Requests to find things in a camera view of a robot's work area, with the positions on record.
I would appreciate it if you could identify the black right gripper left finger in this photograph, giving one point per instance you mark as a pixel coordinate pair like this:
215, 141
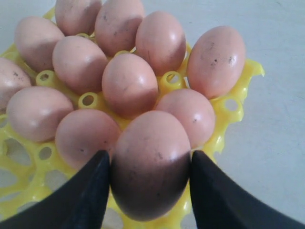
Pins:
79, 204

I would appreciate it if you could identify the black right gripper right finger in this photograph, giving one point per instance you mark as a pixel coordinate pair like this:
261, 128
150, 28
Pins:
219, 203

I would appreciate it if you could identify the brown egg third row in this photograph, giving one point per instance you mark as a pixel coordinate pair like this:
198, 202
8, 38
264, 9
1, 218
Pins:
84, 132
79, 63

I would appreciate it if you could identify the brown egg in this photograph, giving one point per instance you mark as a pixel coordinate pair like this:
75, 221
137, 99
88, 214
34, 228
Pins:
161, 41
150, 166
35, 39

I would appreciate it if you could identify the brown egg second row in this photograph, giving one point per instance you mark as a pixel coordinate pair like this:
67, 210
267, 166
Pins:
216, 61
193, 110

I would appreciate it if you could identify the brown egg fourth row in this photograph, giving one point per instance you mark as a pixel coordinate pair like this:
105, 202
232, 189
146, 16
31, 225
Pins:
35, 112
129, 85

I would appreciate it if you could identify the brown egg front bin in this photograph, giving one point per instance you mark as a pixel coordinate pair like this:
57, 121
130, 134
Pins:
12, 80

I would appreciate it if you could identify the brown egg packed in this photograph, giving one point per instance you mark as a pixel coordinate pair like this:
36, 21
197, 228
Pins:
117, 24
76, 16

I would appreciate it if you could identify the yellow plastic egg tray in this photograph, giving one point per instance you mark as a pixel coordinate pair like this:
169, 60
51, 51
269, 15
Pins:
30, 162

